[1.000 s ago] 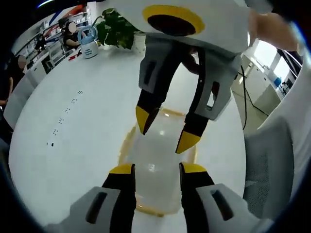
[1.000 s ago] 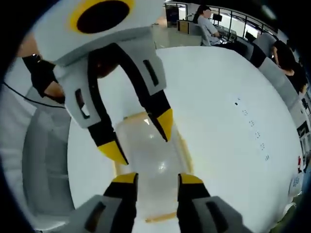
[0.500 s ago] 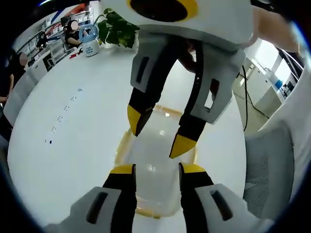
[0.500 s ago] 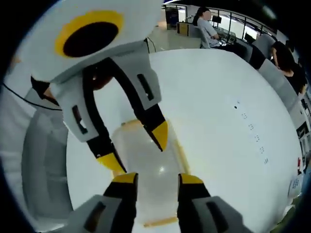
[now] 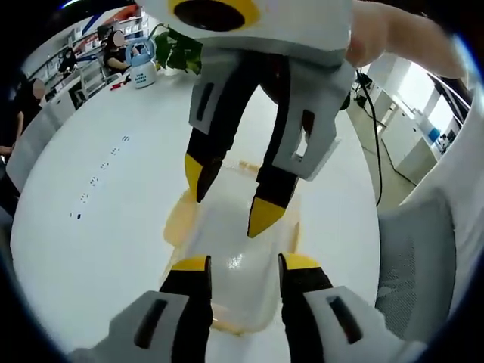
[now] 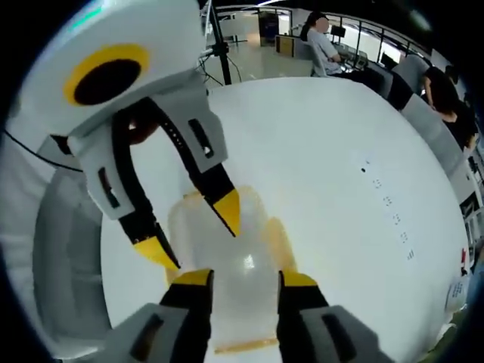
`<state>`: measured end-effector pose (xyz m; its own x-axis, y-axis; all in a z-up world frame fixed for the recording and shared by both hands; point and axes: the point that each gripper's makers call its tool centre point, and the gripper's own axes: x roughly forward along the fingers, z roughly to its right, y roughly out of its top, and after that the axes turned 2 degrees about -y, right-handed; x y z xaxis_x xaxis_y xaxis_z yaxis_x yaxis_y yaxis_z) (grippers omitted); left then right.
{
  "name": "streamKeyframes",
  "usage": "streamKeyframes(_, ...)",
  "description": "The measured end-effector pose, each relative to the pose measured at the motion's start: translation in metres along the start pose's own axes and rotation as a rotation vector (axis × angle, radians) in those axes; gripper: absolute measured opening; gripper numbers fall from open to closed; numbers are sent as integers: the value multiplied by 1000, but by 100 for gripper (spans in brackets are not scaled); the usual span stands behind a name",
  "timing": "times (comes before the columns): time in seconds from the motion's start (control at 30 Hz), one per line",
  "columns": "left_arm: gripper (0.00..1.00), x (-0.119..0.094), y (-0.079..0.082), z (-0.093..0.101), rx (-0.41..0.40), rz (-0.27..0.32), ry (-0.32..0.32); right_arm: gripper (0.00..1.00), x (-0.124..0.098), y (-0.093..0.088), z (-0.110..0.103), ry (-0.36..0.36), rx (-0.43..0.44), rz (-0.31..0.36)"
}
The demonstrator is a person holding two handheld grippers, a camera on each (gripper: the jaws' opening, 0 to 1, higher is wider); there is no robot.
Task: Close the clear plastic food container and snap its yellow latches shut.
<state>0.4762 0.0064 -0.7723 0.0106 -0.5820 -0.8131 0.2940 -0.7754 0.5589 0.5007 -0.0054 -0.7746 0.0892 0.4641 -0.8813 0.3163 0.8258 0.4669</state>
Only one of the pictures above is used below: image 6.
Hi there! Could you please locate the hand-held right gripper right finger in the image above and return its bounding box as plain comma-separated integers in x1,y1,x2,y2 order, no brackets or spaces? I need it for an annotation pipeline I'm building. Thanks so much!
278,268,396,363

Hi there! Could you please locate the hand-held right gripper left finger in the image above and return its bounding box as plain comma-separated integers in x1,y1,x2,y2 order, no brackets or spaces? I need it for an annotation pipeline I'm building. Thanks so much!
113,268,216,363

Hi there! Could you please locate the clear box with plastic buckle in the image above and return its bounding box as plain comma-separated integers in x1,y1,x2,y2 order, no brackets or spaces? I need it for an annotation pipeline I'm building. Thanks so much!
164,184,300,355

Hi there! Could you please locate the person's left hand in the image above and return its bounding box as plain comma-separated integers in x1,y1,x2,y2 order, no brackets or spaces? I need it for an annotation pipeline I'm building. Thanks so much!
127,115,157,147

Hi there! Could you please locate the black tripod stand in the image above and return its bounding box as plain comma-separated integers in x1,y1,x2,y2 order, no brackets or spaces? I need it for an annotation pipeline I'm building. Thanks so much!
196,0,243,87

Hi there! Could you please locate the blue display board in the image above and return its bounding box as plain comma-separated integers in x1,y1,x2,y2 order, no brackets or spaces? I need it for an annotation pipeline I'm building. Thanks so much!
259,11,280,47

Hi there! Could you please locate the yellow cabinet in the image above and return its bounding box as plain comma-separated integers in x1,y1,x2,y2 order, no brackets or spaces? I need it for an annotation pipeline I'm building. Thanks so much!
275,35,296,58

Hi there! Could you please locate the white paper sheet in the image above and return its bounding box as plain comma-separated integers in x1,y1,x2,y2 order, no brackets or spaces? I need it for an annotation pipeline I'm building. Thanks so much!
445,275,471,315

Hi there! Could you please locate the black cable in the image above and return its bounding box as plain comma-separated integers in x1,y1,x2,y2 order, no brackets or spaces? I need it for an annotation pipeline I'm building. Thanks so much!
2,128,83,174

